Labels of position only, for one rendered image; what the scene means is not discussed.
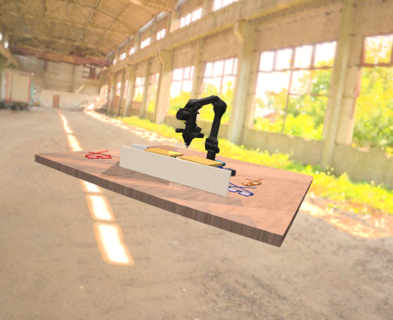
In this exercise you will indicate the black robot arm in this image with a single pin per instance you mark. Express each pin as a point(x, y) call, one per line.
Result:
point(190, 111)

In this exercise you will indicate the white rectangular panel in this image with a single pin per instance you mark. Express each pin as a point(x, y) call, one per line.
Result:
point(203, 177)

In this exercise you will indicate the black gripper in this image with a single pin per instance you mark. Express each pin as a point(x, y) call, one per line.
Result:
point(189, 132)

